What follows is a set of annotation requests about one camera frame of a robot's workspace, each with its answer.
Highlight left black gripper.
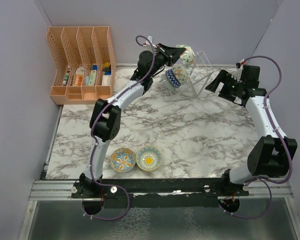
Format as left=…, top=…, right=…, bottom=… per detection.
left=148, top=43, right=185, bottom=77

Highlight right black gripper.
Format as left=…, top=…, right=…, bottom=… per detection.
left=206, top=70, right=245, bottom=103

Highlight white bowl orange flower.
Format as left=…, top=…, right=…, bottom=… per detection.
left=176, top=44, right=195, bottom=68

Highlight white bowl orange leaves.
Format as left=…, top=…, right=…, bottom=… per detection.
left=171, top=64, right=189, bottom=85

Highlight teal green bowl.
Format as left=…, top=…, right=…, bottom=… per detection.
left=161, top=74, right=177, bottom=95

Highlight blue yellow sun bowl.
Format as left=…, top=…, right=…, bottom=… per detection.
left=136, top=145, right=163, bottom=172

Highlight blue orange floral bowl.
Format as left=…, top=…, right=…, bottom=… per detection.
left=110, top=148, right=136, bottom=173

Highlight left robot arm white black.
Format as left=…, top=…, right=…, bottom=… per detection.
left=79, top=43, right=186, bottom=198

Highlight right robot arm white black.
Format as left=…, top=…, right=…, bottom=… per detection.
left=206, top=63, right=298, bottom=196

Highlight yellow black toy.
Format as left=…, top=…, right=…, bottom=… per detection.
left=102, top=62, right=111, bottom=73

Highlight white card box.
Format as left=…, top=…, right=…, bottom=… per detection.
left=102, top=71, right=112, bottom=86

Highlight mint green box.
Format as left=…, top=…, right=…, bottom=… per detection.
left=85, top=70, right=97, bottom=86

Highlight peach plastic file organizer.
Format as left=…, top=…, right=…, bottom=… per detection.
left=46, top=26, right=117, bottom=105

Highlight orange white box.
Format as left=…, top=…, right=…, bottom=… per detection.
left=72, top=65, right=85, bottom=87

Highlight small dark bottle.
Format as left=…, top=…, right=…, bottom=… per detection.
left=62, top=70, right=70, bottom=86

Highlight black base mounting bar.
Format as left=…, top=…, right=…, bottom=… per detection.
left=71, top=177, right=249, bottom=209

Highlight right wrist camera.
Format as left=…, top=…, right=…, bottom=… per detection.
left=232, top=59, right=246, bottom=81

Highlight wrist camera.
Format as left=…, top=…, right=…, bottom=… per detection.
left=142, top=35, right=156, bottom=50
left=232, top=59, right=246, bottom=81

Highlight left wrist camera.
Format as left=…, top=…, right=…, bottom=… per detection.
left=142, top=35, right=156, bottom=50

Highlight white wire dish rack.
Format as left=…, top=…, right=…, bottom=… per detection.
left=159, top=50, right=213, bottom=103

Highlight aluminium frame rail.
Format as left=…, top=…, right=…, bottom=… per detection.
left=29, top=180, right=294, bottom=201

